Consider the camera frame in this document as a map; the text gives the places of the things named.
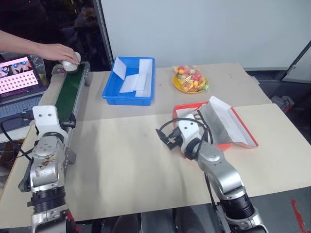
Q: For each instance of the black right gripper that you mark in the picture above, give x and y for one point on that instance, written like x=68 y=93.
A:
x=175 y=138

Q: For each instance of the white shoe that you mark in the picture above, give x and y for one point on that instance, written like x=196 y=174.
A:
x=70 y=66

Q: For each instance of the person's bare forearm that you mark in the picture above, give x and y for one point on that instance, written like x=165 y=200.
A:
x=17 y=41

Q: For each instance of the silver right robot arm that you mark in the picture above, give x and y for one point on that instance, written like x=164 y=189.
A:
x=218 y=170

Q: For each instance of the orange shoebox with hinged lid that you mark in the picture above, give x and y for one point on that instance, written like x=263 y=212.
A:
x=226 y=121

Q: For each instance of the person's bare hand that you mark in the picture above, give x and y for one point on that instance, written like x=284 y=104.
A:
x=57 y=52

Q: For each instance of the yellow plate of candies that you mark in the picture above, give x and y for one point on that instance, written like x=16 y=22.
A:
x=190 y=77

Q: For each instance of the blue plastic bin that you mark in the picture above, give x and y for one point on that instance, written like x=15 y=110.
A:
x=109 y=93

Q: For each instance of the grey black device on floor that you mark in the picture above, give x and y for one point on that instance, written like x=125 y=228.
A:
x=283 y=102

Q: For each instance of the clear plastic bag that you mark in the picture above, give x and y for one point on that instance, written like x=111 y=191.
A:
x=40 y=70

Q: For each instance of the laptop with pink screen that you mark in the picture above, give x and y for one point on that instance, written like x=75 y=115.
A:
x=17 y=77

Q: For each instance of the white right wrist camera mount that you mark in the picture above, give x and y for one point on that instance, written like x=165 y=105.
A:
x=189 y=133

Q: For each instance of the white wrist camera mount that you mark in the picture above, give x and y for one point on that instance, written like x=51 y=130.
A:
x=189 y=133
x=46 y=117

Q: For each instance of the green conveyor belt silver frame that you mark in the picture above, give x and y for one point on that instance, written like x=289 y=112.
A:
x=66 y=94

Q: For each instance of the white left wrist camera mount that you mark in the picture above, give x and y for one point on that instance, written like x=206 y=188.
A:
x=46 y=117

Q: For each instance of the aluminium frame post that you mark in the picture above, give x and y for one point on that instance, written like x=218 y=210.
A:
x=105 y=31

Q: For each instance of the grey metal frame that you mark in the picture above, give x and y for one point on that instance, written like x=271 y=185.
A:
x=297 y=65

